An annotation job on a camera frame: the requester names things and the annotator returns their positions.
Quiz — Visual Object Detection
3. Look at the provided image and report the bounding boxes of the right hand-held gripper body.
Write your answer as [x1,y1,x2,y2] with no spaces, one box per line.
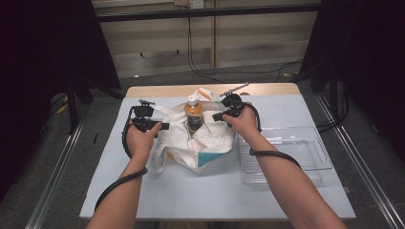
[219,81,250,117]

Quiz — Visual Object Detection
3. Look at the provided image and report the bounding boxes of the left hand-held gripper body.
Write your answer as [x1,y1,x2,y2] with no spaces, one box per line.
[130,98,160,134]

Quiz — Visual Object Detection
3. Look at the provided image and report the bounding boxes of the white tote bag green orange shapes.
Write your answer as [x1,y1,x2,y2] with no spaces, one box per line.
[150,87,239,175]

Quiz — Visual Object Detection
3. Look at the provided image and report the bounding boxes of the person's right hand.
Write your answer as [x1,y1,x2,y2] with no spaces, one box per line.
[222,102,261,143]

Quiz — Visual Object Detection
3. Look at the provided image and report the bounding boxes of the person's left hand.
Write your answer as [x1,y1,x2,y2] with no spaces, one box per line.
[125,121,163,160]

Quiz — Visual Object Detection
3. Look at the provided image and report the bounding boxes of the orange drink bottle white cap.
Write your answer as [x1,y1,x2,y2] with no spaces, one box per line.
[183,94,204,135]

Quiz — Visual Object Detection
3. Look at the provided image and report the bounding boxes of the black metal stand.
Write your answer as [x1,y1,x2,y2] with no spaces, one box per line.
[65,77,96,135]

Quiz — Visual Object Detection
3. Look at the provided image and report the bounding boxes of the light grey table mat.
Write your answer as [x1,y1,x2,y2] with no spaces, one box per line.
[79,94,356,221]

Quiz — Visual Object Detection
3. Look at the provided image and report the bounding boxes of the clear plastic tray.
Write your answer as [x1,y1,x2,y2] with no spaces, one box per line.
[237,126,334,185]

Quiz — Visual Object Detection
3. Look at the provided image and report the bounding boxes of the black horizontal bar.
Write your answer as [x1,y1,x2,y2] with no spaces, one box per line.
[95,3,321,23]

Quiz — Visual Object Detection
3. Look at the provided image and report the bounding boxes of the black curtain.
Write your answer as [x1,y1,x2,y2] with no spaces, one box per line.
[299,0,405,161]
[0,0,122,202]

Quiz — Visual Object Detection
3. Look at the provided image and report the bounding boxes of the black floor cable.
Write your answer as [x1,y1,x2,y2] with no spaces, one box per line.
[195,58,304,84]

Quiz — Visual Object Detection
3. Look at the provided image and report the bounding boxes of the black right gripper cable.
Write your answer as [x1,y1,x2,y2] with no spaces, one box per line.
[244,102,302,170]

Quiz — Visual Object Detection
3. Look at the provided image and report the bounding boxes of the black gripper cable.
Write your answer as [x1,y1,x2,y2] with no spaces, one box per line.
[244,102,302,170]
[94,106,149,213]

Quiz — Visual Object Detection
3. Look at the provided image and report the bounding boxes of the black hanging wall cable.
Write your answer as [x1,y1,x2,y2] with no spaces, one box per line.
[185,16,224,84]

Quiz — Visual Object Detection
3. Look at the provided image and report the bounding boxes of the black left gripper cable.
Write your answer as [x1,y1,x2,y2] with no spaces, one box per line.
[94,106,149,213]

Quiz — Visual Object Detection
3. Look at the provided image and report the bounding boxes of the metal floor rail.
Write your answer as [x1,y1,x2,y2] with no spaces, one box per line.
[24,104,90,229]
[314,92,405,229]

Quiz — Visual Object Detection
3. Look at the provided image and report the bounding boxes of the bundle of black cables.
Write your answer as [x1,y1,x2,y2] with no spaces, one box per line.
[318,81,350,134]

